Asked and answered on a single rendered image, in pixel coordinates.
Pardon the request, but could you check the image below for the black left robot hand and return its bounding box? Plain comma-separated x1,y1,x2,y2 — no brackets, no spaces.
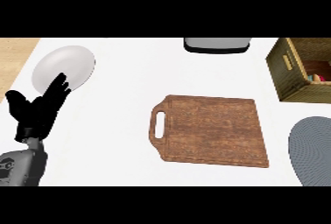
5,72,73,144

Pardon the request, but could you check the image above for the brown wooden cutting board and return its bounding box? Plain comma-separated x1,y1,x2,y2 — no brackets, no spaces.
150,94,271,169

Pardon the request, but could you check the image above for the olive wicker basket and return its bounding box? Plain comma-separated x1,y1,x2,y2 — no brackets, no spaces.
265,38,331,104

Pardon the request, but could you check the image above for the white oval plate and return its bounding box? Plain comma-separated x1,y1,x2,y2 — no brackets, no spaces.
32,45,98,95

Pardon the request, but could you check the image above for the grey and black appliance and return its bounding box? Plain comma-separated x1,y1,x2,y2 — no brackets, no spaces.
182,38,253,54

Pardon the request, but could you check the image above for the grey woven placemat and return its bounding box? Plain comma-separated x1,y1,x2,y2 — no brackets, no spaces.
287,115,331,187

